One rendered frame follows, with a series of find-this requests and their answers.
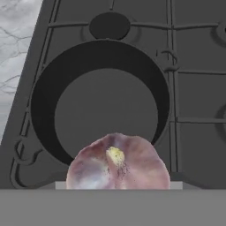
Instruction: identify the dark grey hob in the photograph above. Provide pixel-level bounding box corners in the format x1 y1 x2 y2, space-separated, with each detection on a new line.
0 0 226 190

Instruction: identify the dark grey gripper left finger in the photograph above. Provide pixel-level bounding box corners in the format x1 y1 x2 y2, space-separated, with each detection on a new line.
37 171 72 190

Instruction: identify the dark grey round pot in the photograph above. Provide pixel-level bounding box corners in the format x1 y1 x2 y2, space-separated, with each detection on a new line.
11 39 180 172

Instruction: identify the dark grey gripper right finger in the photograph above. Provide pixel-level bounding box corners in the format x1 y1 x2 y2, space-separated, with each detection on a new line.
168 171 204 190

